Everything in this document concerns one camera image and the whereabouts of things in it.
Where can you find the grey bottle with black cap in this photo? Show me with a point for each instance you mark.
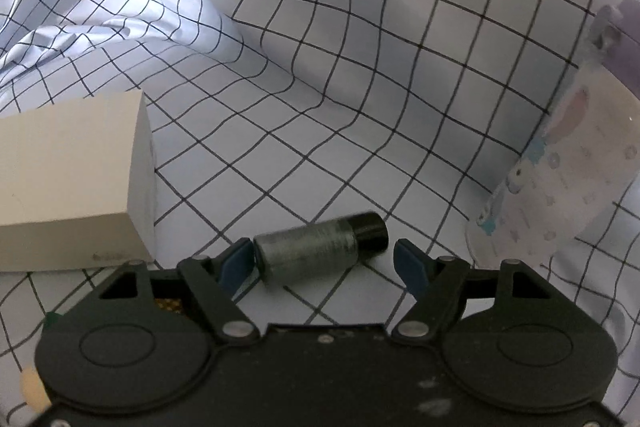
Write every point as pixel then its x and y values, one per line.
pixel 305 252

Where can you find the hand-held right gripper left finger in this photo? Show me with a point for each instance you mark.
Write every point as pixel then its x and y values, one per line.
pixel 235 264

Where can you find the white cardboard box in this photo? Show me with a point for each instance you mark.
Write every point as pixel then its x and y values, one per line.
pixel 65 167

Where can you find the white checked bedsheet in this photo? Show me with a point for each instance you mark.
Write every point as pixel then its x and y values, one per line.
pixel 350 82

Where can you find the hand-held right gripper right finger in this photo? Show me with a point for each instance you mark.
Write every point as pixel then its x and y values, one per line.
pixel 410 264

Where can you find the white bottle with purple lid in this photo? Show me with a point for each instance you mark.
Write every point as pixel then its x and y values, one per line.
pixel 560 167

